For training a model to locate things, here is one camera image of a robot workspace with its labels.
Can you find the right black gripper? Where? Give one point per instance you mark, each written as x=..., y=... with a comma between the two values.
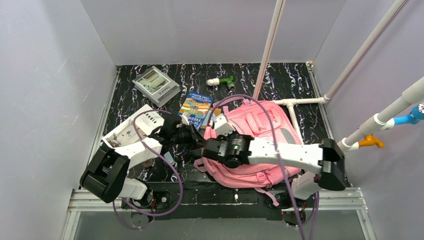
x=209, y=149

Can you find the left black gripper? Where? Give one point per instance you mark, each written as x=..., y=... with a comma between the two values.
x=191, y=136

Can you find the pink student backpack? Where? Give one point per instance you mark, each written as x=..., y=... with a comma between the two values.
x=265, y=122

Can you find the blue treehouse story book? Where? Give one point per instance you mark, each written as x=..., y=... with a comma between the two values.
x=197, y=106

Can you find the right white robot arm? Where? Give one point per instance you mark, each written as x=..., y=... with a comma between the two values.
x=322, y=162

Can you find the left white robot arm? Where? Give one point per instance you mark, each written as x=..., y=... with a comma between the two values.
x=106, y=175

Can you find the light blue small card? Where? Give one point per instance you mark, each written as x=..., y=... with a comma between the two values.
x=168, y=156

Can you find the pink small bottle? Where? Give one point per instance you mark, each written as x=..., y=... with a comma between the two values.
x=148, y=163

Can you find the orange thin book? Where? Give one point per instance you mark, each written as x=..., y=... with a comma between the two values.
x=211, y=115

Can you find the white furniture catalogue book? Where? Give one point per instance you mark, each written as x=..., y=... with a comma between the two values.
x=125, y=134

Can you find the grey furniture catalogue book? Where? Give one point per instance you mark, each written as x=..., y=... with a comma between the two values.
x=156, y=86

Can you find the green and white faucet toy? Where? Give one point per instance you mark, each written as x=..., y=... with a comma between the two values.
x=229, y=81

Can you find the orange tap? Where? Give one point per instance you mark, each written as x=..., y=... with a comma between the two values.
x=369, y=141

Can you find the blue tap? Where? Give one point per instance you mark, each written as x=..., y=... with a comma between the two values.
x=415, y=115

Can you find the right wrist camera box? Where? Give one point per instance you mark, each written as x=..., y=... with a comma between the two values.
x=222, y=126

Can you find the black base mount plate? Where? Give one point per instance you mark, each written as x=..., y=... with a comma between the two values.
x=210, y=200

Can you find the aluminium rail frame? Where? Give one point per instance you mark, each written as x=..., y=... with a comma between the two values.
x=350, y=199

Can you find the white PVC pipe frame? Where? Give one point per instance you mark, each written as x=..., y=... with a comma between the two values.
x=378, y=122

